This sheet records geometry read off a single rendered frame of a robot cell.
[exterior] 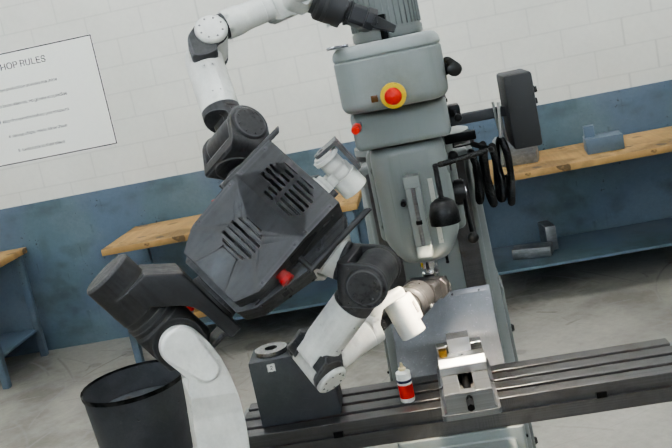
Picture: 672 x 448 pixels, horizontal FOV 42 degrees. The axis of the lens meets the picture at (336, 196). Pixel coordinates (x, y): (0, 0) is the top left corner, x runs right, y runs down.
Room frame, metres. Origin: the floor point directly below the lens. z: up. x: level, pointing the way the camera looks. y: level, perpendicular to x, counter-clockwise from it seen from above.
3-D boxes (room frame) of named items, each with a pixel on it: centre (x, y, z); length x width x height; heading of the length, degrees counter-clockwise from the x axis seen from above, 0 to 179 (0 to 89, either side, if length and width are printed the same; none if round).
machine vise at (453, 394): (2.21, -0.24, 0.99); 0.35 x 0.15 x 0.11; 174
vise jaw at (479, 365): (2.18, -0.24, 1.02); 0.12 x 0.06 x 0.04; 84
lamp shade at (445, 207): (2.00, -0.24, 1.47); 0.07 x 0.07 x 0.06
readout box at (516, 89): (2.50, -0.58, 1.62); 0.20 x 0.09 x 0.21; 173
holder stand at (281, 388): (2.28, 0.21, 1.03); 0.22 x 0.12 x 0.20; 86
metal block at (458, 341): (2.24, -0.24, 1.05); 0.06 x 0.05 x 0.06; 84
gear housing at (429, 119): (2.28, -0.21, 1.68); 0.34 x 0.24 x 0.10; 173
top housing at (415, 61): (2.25, -0.21, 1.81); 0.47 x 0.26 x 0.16; 173
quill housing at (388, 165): (2.24, -0.21, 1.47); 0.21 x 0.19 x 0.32; 83
